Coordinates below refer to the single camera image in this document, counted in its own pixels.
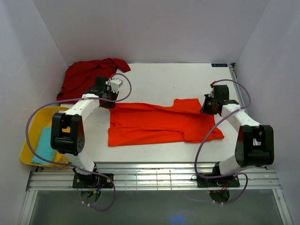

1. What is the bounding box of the yellow plastic tray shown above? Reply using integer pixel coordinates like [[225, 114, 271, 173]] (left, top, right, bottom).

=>
[[20, 106, 69, 167]]

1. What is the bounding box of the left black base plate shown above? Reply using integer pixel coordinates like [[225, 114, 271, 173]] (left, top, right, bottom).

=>
[[72, 173, 114, 189]]

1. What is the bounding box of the aluminium rail frame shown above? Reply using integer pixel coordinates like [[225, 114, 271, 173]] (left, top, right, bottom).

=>
[[20, 63, 296, 225]]

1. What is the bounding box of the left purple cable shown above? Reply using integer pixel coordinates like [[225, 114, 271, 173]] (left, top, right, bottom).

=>
[[25, 73, 132, 212]]

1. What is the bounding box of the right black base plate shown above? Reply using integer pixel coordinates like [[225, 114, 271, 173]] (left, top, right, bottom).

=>
[[195, 173, 240, 188]]

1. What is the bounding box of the teal folded t shirt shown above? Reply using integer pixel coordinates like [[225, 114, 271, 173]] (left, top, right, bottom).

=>
[[35, 127, 56, 161]]

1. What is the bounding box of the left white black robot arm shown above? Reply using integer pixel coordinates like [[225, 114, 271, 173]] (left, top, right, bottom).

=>
[[50, 77, 123, 188]]

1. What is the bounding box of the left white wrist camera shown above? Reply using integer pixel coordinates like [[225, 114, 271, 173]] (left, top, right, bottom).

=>
[[110, 78, 123, 93]]

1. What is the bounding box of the dark red t shirt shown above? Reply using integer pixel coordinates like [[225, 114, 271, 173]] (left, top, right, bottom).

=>
[[57, 58, 131, 101]]

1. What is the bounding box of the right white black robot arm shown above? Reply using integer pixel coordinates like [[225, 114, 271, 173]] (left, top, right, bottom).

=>
[[197, 83, 274, 186]]

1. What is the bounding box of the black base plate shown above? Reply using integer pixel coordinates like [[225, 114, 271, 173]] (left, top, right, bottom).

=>
[[72, 173, 114, 189], [195, 173, 240, 188]]

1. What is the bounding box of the orange t shirt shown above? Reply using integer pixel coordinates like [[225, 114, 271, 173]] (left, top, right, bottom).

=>
[[108, 98, 225, 147]]

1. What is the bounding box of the blue table label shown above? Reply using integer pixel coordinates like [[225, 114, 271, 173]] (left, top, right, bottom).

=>
[[211, 63, 228, 68]]

